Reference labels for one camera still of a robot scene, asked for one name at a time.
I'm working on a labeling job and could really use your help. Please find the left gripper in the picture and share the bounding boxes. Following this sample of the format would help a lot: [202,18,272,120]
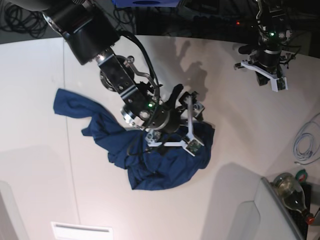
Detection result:
[252,46,287,75]

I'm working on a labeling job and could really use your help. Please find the coiled light grey cable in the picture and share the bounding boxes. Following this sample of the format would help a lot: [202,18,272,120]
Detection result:
[292,119,320,166]

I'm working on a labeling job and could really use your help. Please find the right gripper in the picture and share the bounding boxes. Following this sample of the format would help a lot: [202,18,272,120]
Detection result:
[147,84,187,134]

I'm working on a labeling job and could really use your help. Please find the green tape roll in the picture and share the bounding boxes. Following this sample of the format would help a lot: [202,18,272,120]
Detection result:
[295,169,308,183]

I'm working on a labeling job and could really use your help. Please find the blue box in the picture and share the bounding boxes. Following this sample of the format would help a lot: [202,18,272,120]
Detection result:
[112,0,180,8]

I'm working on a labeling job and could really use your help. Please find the clear plastic bottle red cap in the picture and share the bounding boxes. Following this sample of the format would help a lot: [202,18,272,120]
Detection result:
[273,172,315,225]

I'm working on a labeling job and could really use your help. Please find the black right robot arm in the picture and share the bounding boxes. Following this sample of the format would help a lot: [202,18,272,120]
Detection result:
[11,0,183,134]

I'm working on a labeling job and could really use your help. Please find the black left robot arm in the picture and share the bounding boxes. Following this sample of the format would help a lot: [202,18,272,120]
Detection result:
[255,0,292,74]

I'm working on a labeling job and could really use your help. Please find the black cables on floor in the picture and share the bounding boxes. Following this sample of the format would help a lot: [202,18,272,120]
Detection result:
[109,4,137,35]

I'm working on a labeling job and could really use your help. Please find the dark blue t-shirt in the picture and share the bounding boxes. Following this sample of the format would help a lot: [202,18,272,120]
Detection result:
[53,88,215,191]

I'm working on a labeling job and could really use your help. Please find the coiled black cable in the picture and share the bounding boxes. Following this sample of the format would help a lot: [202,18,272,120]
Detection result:
[0,4,50,39]

